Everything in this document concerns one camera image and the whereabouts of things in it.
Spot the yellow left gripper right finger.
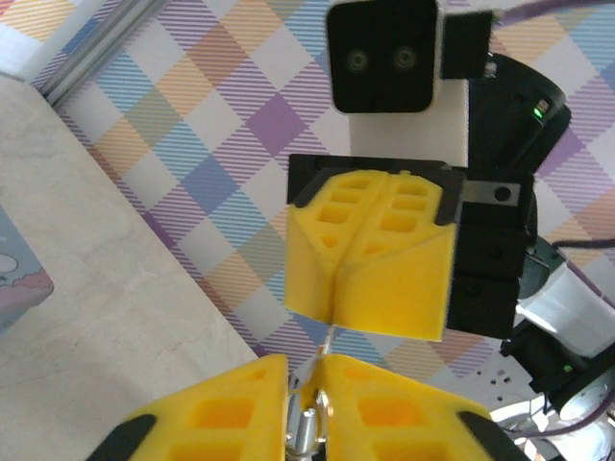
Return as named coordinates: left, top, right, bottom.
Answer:
left=316, top=354, right=532, bottom=461

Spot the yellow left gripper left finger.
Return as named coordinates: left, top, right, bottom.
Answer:
left=86, top=354, right=290, bottom=461

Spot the pastel cartoon tin box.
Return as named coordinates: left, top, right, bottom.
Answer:
left=0, top=205, right=55, bottom=333

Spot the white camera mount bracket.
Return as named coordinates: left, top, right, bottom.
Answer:
left=348, top=79, right=471, bottom=169

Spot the black camera cable plug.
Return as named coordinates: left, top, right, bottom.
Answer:
left=440, top=10, right=497, bottom=81

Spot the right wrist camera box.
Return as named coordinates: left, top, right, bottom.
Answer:
left=325, top=0, right=444, bottom=115

